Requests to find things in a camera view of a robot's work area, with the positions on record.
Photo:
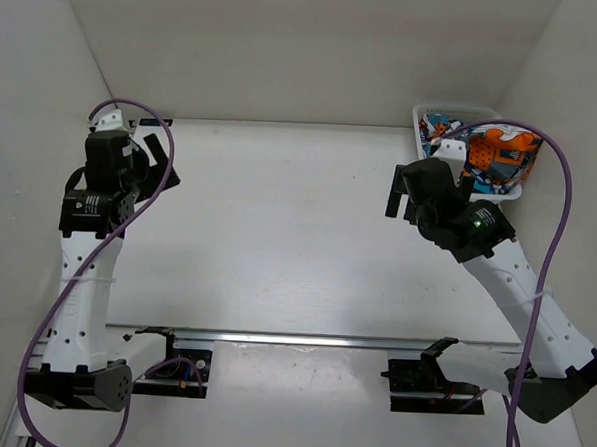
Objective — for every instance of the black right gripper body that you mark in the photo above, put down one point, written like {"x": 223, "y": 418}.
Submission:
{"x": 424, "y": 219}

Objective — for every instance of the white plastic mesh basket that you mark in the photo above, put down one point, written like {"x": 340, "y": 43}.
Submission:
{"x": 465, "y": 113}

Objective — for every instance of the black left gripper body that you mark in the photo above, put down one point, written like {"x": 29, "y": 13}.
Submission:
{"x": 133, "y": 178}

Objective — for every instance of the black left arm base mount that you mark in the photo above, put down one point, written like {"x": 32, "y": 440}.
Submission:
{"x": 161, "y": 367}

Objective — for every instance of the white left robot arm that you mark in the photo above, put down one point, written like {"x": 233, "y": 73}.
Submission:
{"x": 79, "y": 369}

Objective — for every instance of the small black corner label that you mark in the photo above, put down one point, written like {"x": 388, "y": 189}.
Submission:
{"x": 150, "y": 122}

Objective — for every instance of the colourful patterned shorts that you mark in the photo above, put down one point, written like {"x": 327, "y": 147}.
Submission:
{"x": 498, "y": 156}

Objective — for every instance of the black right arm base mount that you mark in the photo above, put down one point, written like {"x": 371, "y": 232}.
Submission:
{"x": 419, "y": 386}

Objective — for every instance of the aluminium front table rail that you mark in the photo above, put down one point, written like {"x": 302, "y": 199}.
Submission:
{"x": 299, "y": 340}

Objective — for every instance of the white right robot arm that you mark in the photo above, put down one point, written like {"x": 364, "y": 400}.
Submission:
{"x": 561, "y": 366}

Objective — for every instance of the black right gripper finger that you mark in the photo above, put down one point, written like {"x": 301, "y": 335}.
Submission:
{"x": 397, "y": 190}
{"x": 466, "y": 187}

